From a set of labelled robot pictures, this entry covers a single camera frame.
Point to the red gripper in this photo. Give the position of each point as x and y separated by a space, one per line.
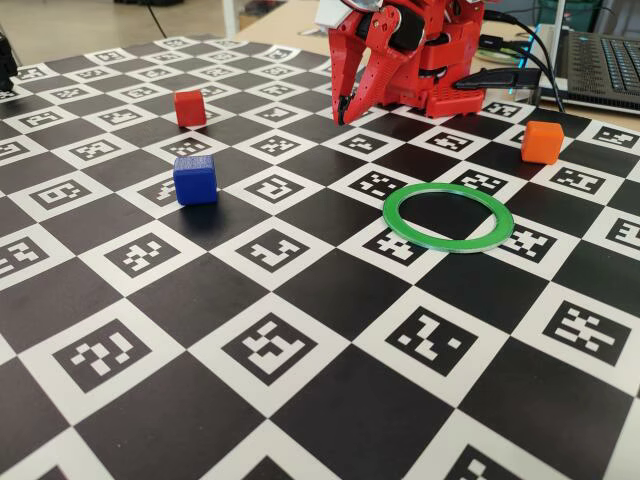
361 47

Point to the red cube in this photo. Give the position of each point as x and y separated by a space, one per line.
190 107

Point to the orange cube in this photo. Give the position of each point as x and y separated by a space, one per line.
542 142

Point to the blue cube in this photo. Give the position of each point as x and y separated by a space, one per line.
195 180

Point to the black table clamp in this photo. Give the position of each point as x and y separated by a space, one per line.
500 79

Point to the white table leg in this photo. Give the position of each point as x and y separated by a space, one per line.
231 17

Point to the green container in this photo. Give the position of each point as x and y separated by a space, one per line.
550 10

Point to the black white marker checkerboard mat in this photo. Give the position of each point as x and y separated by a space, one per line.
310 285

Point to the grey laptop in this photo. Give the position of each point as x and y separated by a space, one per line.
600 70

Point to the black stand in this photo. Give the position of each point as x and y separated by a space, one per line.
6 60

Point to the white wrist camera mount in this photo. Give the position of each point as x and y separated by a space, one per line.
332 12

